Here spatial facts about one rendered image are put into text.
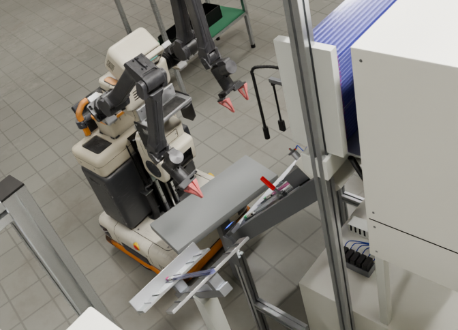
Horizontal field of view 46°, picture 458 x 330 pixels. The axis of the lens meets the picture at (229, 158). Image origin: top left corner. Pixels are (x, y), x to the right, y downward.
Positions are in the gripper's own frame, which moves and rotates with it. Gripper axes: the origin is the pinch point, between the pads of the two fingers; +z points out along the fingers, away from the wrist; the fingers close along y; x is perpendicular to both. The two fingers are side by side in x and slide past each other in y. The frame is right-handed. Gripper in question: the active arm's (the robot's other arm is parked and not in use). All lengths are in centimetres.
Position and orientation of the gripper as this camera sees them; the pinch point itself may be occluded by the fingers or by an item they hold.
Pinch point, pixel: (201, 196)
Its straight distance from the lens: 214.1
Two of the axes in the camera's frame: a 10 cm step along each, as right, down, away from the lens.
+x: -3.5, 3.6, 8.7
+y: 6.1, -6.2, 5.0
